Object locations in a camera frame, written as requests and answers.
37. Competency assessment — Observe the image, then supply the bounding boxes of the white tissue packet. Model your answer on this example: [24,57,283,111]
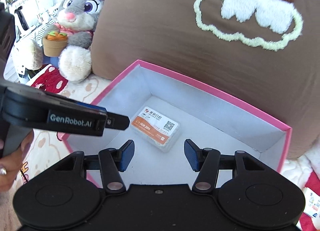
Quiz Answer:
[303,188,320,219]

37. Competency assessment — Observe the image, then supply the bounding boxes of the person's left hand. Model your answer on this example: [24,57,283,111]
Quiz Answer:
[1,130,34,193]

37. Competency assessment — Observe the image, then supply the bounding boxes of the orange white floss box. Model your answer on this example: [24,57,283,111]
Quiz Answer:
[131,106,180,153]

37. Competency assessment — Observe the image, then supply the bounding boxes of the pink storage box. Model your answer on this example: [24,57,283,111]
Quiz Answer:
[62,61,292,185]

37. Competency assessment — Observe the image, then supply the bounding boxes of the grey bunny plush toy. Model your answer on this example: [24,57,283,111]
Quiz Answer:
[13,0,105,82]

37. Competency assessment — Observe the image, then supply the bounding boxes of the cartoon bear fleece blanket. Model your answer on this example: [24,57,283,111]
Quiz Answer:
[1,61,319,230]

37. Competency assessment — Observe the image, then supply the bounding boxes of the brown embroidered pillow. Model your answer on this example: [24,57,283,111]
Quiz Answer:
[91,0,319,158]

